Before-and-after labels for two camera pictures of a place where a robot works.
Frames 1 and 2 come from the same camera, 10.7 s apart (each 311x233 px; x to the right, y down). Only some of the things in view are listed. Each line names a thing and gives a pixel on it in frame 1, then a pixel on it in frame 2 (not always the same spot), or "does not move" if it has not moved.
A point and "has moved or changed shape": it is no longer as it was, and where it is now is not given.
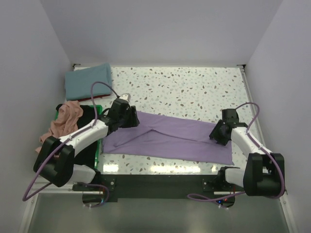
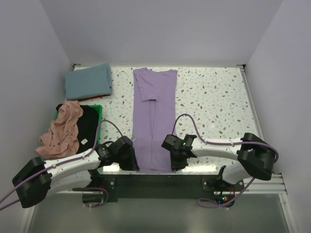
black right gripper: x=214 y=134 -> x=176 y=165
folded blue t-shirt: x=78 y=82 does not move
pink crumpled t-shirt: x=65 y=124 does not move
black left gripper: x=133 y=121 -> x=131 y=164
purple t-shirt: x=181 y=137 has moved or changed shape
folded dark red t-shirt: x=94 y=97 does not move
